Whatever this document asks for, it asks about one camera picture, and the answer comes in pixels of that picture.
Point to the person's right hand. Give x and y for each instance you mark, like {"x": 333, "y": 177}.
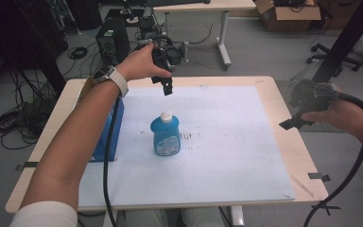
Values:
{"x": 337, "y": 116}

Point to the blue bottle with white cap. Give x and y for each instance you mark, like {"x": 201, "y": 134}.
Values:
{"x": 165, "y": 135}

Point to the background desk with white legs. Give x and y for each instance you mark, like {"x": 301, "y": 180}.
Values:
{"x": 223, "y": 34}

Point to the dark curtain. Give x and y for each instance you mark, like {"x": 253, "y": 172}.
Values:
{"x": 22, "y": 34}

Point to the person's left hand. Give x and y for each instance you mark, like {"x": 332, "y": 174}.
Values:
{"x": 138, "y": 66}

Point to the black tape strip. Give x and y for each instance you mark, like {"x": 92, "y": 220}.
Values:
{"x": 319, "y": 176}
{"x": 28, "y": 165}

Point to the black metal post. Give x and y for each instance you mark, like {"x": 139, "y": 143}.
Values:
{"x": 343, "y": 41}

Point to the white board mat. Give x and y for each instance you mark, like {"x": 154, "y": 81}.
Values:
{"x": 220, "y": 151}

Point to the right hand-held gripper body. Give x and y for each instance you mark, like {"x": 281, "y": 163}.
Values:
{"x": 308, "y": 97}

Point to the white sleeve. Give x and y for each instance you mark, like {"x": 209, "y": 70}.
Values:
{"x": 45, "y": 215}

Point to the blue box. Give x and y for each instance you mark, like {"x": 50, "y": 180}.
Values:
{"x": 107, "y": 138}

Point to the cardboard box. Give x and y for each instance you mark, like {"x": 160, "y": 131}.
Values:
{"x": 288, "y": 15}

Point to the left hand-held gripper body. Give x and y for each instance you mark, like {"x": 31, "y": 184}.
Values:
{"x": 160, "y": 60}

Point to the white table leg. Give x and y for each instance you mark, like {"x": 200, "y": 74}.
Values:
{"x": 237, "y": 217}

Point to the wristwatch with white band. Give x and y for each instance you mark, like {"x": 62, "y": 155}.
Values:
{"x": 115, "y": 77}

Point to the black office chair base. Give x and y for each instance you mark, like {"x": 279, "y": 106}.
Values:
{"x": 331, "y": 56}

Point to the black computer tower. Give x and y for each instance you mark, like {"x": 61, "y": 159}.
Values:
{"x": 112, "y": 41}

